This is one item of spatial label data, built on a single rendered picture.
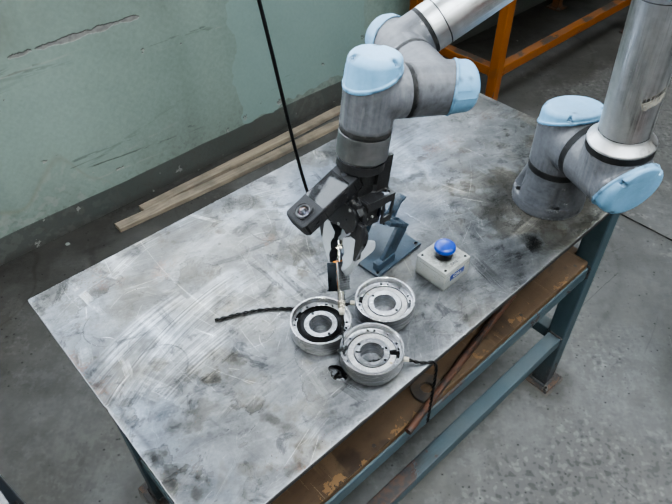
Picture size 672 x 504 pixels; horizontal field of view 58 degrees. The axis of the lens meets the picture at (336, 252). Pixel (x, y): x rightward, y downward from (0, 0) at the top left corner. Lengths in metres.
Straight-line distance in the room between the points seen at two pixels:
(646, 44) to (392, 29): 0.37
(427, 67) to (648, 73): 0.37
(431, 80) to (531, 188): 0.53
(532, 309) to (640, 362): 0.79
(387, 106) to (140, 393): 0.59
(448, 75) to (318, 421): 0.54
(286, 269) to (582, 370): 1.23
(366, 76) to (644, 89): 0.47
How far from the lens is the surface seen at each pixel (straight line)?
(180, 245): 1.26
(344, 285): 0.99
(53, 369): 2.21
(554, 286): 1.56
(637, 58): 1.06
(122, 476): 1.92
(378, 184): 0.92
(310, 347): 1.01
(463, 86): 0.87
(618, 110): 1.11
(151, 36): 2.49
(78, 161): 2.54
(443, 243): 1.12
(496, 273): 1.19
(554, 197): 1.31
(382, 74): 0.79
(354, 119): 0.82
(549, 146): 1.25
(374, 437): 1.24
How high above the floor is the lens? 1.64
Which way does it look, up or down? 44 degrees down
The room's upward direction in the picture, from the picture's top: 1 degrees counter-clockwise
